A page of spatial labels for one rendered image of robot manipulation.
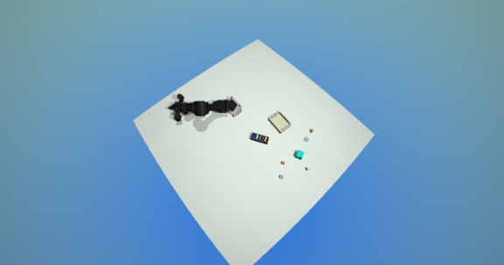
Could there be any beige rectangular tray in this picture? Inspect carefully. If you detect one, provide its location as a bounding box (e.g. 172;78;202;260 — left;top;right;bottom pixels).
269;111;292;134

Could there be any cyan cube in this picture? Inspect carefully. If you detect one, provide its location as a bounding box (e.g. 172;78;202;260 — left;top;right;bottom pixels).
295;150;304;160

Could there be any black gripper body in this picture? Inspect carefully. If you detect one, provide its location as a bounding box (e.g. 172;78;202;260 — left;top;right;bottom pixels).
173;94;185;122

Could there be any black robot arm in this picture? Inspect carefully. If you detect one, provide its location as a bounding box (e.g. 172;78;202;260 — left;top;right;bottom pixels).
182;99;237;116

